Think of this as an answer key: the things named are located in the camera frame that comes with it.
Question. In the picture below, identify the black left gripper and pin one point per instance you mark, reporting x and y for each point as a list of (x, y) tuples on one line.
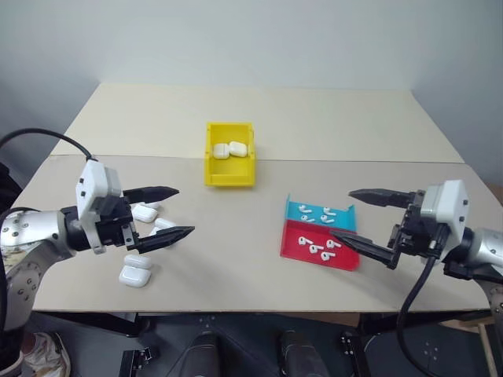
[(116, 228)]

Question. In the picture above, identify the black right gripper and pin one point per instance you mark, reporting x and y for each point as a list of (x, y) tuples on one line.
[(416, 235)]

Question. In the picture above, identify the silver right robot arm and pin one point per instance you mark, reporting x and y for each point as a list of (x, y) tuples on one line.
[(485, 245)]

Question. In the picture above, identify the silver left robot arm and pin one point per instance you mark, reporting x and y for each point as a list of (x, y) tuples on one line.
[(29, 239)]

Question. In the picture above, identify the yellow plastic bin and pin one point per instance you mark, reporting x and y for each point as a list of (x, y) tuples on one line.
[(230, 173)]

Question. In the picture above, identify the white earbud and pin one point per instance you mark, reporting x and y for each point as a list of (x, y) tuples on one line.
[(333, 244), (328, 211), (314, 248), (302, 240), (303, 208), (325, 218), (325, 256), (306, 218)]

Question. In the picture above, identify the red plastic tray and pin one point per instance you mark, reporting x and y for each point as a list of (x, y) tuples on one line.
[(342, 261)]

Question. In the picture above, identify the blue plastic tray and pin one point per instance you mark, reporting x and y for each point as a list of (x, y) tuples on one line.
[(314, 204)]

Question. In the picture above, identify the dark rounded shape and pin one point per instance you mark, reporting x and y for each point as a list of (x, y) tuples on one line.
[(204, 353), (294, 353)]

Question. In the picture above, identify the white sneaker shoe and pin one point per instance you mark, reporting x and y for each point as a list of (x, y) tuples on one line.
[(37, 353)]

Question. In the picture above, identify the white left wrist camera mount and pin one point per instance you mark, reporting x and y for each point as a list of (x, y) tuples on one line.
[(94, 180)]

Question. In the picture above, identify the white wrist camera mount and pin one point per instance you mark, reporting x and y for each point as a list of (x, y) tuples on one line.
[(94, 180), (446, 204)]

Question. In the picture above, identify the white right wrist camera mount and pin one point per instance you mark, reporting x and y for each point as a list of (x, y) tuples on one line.
[(446, 204)]

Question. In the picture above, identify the black table frame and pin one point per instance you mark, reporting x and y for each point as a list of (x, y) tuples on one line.
[(98, 322)]

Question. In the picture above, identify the light wooden frame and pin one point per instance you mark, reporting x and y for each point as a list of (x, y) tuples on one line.
[(490, 345)]

